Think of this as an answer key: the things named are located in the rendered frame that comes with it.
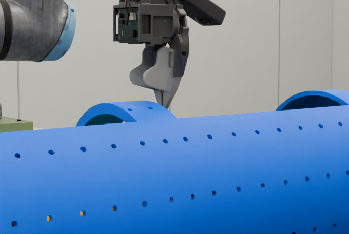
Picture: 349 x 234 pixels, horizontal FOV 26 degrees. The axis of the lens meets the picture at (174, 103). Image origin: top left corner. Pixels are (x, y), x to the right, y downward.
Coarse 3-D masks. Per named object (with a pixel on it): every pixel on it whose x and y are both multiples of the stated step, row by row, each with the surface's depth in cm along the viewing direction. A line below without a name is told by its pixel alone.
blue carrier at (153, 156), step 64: (64, 128) 93; (128, 128) 97; (192, 128) 102; (256, 128) 108; (320, 128) 114; (0, 192) 83; (64, 192) 87; (128, 192) 91; (192, 192) 97; (256, 192) 103; (320, 192) 110
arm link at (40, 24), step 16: (16, 0) 137; (32, 0) 136; (48, 0) 138; (16, 16) 135; (32, 16) 136; (48, 16) 138; (64, 16) 140; (16, 32) 135; (32, 32) 136; (48, 32) 138; (64, 32) 140; (16, 48) 136; (32, 48) 138; (48, 48) 139; (64, 48) 141
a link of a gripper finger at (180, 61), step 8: (184, 32) 106; (176, 40) 106; (184, 40) 106; (176, 48) 106; (184, 48) 106; (176, 56) 106; (184, 56) 106; (176, 64) 107; (184, 64) 107; (176, 72) 107
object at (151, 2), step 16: (128, 0) 105; (144, 0) 105; (160, 0) 107; (176, 0) 108; (128, 16) 104; (144, 16) 103; (160, 16) 105; (176, 16) 106; (128, 32) 104; (144, 32) 103; (160, 32) 105; (176, 32) 106
